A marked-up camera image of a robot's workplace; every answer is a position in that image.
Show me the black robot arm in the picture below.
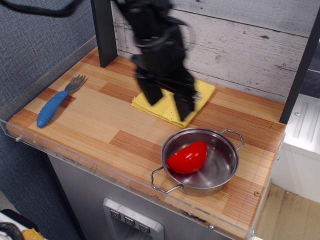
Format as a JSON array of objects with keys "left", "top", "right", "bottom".
[{"left": 115, "top": 0, "right": 197, "bottom": 121}]

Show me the black braided cable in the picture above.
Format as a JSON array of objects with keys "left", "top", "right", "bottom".
[{"left": 0, "top": 0, "right": 83, "bottom": 18}]

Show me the black post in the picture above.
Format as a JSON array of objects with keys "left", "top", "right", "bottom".
[
  {"left": 90, "top": 0, "right": 118, "bottom": 68},
  {"left": 279, "top": 9, "right": 320, "bottom": 124}
]

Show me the right black post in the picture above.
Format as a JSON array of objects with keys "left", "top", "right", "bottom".
[{"left": 279, "top": 9, "right": 320, "bottom": 124}]

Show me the white toy sink unit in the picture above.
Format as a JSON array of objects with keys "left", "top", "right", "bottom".
[{"left": 270, "top": 94, "right": 320, "bottom": 203}]

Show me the yellow folded cloth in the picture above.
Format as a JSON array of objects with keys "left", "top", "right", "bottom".
[{"left": 131, "top": 79, "right": 216, "bottom": 128}]

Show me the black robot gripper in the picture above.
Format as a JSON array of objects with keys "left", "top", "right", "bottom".
[{"left": 132, "top": 22, "right": 200, "bottom": 122}]

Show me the yellow object at corner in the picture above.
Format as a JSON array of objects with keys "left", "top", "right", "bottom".
[{"left": 21, "top": 228, "right": 45, "bottom": 240}]

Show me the red half-sphere object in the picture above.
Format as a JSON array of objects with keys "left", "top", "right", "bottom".
[{"left": 166, "top": 140, "right": 208, "bottom": 174}]

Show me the stainless steel pot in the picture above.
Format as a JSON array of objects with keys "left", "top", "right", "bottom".
[{"left": 150, "top": 127, "right": 245, "bottom": 196}]

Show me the blue handled fork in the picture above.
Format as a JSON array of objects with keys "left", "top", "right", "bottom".
[{"left": 36, "top": 74, "right": 86, "bottom": 128}]

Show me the left black post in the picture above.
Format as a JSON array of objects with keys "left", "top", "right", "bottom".
[{"left": 90, "top": 0, "right": 118, "bottom": 68}]

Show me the silver dispenser panel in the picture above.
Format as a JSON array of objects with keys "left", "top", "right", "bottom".
[{"left": 103, "top": 197, "right": 165, "bottom": 240}]

